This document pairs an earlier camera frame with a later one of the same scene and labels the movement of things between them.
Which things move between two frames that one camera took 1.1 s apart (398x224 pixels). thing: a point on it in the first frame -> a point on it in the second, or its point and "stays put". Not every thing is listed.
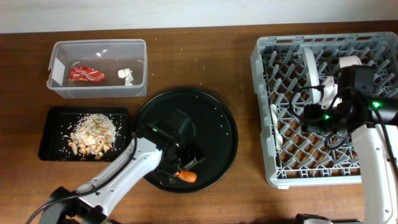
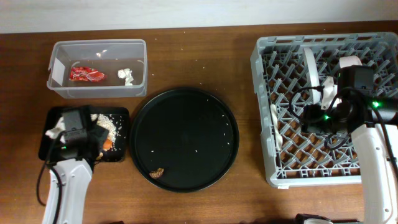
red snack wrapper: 85,74 stays put
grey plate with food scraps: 313,76 stays put
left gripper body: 182,154 -> 103,135
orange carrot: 186,176 -> 107,144
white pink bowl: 349,61 stays put
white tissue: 126,74 stays put
